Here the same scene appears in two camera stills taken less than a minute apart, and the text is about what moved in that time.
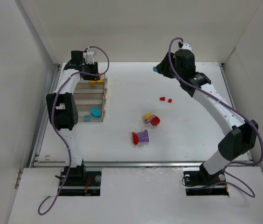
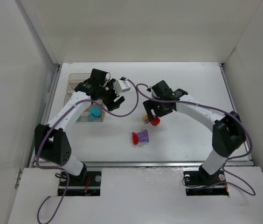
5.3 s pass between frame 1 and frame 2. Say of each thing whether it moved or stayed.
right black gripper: moved
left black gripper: moved
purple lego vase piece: stayed
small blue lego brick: moved
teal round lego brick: stayed
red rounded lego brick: stayed
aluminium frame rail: stayed
